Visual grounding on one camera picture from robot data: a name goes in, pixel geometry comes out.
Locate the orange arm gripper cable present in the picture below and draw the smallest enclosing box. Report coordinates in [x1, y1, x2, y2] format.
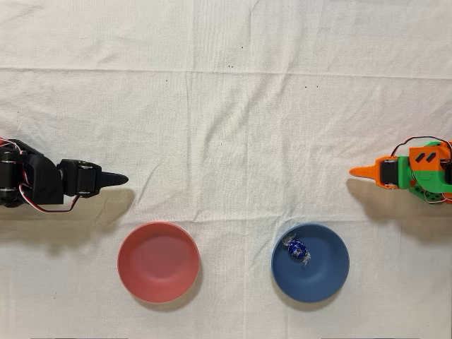
[390, 136, 452, 160]

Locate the white tablecloth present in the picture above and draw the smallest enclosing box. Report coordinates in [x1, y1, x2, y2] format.
[0, 0, 452, 339]

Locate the black arm gripper cable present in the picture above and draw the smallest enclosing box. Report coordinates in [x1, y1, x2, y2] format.
[19, 182, 81, 213]

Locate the pink bowl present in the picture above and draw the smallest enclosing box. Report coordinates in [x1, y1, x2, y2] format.
[117, 221, 201, 304]

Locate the blue candy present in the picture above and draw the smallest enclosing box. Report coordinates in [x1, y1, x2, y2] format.
[280, 232, 312, 268]

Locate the blue bowl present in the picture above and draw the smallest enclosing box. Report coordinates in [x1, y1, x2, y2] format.
[270, 222, 350, 304]

